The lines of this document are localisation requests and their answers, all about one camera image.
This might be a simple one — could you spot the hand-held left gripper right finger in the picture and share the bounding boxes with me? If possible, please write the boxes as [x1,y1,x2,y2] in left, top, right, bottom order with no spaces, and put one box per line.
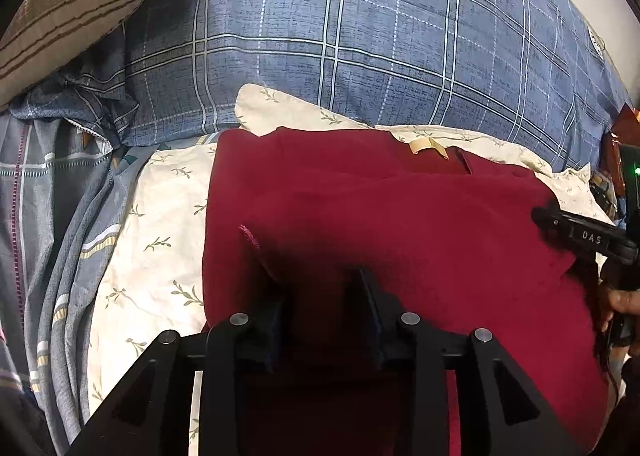
[344,267,586,456]

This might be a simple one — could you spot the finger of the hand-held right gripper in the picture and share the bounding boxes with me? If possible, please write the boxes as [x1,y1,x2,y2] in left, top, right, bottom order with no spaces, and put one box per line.
[531,205,640,264]

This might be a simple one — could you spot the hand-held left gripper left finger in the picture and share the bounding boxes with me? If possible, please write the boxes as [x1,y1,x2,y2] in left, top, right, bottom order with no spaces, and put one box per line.
[65,256,287,456]

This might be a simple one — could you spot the dark red garment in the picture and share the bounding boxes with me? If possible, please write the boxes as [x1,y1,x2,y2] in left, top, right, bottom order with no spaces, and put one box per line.
[202,127,613,456]

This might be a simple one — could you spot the person's right hand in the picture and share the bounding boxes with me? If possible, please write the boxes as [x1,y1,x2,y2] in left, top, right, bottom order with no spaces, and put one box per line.
[600,286,640,334]

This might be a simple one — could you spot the cream leaf-print cloth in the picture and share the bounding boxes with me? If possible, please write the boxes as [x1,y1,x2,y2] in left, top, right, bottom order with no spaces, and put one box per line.
[87,84,626,456]

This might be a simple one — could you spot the grey striped blanket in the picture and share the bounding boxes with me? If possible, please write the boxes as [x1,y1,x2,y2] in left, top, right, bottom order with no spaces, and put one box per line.
[0,71,141,456]

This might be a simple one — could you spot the blue plaid pillow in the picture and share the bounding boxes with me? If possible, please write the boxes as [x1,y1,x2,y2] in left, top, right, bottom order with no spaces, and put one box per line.
[122,0,633,172]

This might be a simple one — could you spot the brown striped pillow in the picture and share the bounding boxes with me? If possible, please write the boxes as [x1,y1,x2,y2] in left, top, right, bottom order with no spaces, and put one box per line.
[0,0,173,110]

